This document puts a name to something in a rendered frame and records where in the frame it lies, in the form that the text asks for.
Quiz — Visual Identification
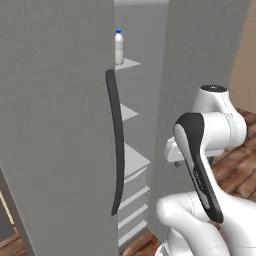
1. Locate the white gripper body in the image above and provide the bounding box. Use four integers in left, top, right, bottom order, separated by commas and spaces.
163, 136, 185, 164

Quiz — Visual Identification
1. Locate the black freezer door handle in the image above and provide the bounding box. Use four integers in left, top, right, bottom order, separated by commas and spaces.
104, 68, 126, 217

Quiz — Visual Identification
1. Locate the clear water bottle blue cap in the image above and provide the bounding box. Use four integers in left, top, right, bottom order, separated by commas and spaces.
114, 28, 125, 66

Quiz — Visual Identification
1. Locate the grey freezer shelf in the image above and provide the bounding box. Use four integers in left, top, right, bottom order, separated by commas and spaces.
114, 57, 142, 72
119, 103, 140, 122
123, 142, 152, 179

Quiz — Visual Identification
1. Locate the grey freezer door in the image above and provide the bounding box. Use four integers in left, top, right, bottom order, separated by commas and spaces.
0, 0, 120, 256

